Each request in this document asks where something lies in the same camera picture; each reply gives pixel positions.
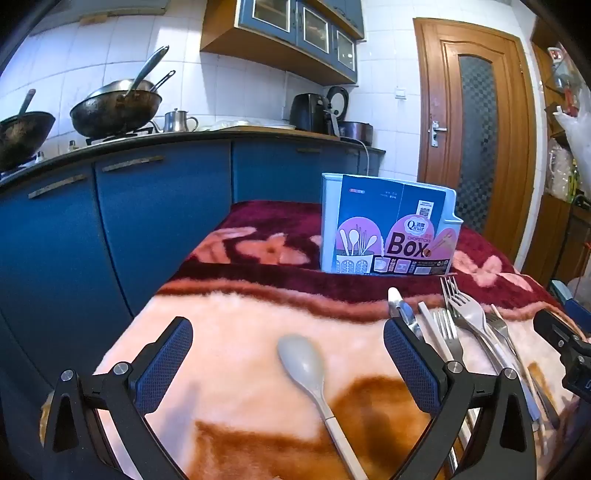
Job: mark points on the rice cooker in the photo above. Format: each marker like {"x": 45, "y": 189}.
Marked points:
{"x": 355, "y": 131}

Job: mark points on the gas stove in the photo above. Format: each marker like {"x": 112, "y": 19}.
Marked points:
{"x": 124, "y": 135}

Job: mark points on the metal spatula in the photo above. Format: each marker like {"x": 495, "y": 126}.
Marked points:
{"x": 164, "y": 79}

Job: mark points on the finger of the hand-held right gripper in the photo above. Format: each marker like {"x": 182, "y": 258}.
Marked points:
{"x": 556, "y": 330}

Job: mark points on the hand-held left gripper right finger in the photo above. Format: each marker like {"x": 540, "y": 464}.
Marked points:
{"x": 411, "y": 364}

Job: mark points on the dark kitchen countertop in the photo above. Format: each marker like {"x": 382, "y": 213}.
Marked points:
{"x": 194, "y": 135}

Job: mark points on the white chopstick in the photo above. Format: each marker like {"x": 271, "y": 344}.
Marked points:
{"x": 431, "y": 323}

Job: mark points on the metal table knife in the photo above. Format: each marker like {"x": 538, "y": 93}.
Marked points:
{"x": 396, "y": 302}

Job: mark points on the floral plush blanket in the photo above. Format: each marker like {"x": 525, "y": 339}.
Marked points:
{"x": 258, "y": 314}

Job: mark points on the wooden shelf unit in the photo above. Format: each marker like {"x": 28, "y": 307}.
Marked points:
{"x": 549, "y": 240}

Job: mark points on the white tray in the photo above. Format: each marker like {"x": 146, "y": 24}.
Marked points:
{"x": 249, "y": 124}

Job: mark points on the grey fork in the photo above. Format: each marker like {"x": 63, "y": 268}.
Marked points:
{"x": 471, "y": 318}

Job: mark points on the steel kettle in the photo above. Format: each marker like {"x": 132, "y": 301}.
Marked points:
{"x": 178, "y": 121}

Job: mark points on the wooden door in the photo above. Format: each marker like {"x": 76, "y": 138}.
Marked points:
{"x": 436, "y": 83}

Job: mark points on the light blue utensil box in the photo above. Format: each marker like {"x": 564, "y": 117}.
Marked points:
{"x": 364, "y": 217}

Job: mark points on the small metal fork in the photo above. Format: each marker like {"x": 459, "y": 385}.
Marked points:
{"x": 450, "y": 339}

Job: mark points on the blue wall cabinet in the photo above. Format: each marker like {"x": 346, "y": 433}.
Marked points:
{"x": 286, "y": 41}

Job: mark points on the white plastic bag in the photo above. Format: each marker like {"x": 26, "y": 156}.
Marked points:
{"x": 577, "y": 138}

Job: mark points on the white wall socket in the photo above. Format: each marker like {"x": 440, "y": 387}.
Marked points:
{"x": 400, "y": 93}

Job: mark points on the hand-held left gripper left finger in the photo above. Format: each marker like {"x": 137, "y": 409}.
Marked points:
{"x": 166, "y": 360}

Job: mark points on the light blue plastic stool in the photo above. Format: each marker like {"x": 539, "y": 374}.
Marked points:
{"x": 565, "y": 295}

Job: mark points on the black air fryer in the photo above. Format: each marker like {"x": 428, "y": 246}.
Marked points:
{"x": 307, "y": 113}

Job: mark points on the large black wok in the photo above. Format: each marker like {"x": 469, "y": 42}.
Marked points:
{"x": 115, "y": 113}

